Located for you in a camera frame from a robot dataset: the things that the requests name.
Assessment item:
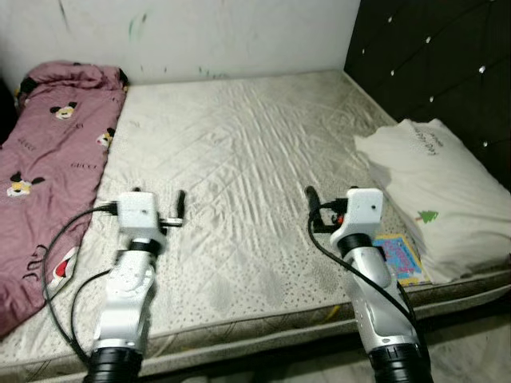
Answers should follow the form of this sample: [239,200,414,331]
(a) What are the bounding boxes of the colourful children's board book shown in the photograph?
[371,232,432,286]

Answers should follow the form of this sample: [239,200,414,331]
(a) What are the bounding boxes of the cream white pillow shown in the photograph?
[354,119,511,284]

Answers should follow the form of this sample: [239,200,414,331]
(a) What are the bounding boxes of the quilted white grey mattress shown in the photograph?
[0,70,511,380]

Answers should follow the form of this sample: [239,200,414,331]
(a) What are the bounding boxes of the pink cartoon mouse blanket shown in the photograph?
[0,60,130,340]

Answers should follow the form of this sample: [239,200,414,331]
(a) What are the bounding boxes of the black tufted studded headboard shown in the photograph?
[343,0,511,188]

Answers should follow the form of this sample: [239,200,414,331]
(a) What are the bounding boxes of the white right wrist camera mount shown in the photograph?
[330,188,384,240]

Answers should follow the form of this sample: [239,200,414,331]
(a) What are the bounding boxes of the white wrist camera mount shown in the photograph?
[117,190,167,239]
[330,188,384,240]

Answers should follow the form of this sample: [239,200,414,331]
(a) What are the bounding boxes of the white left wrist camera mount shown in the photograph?
[117,190,167,239]

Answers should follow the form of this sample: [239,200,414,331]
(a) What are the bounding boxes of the long black left arm cable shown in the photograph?
[42,202,121,364]

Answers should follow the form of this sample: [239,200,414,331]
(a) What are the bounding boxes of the short black left arm cable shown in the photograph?
[69,267,113,364]

